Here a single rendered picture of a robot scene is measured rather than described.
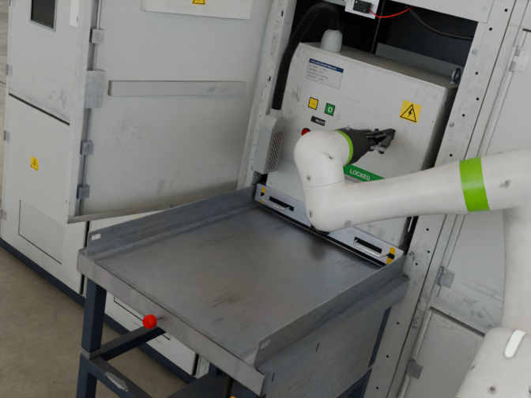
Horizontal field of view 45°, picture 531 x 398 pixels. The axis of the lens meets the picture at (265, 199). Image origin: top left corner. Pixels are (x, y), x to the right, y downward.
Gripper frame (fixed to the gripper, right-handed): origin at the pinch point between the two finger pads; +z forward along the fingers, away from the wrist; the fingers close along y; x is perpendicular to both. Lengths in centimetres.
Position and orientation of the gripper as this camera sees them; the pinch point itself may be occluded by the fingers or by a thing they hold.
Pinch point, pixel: (386, 135)
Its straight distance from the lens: 179.7
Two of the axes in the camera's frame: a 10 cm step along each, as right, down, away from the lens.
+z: 6.1, -2.0, 7.7
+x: 1.8, -9.1, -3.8
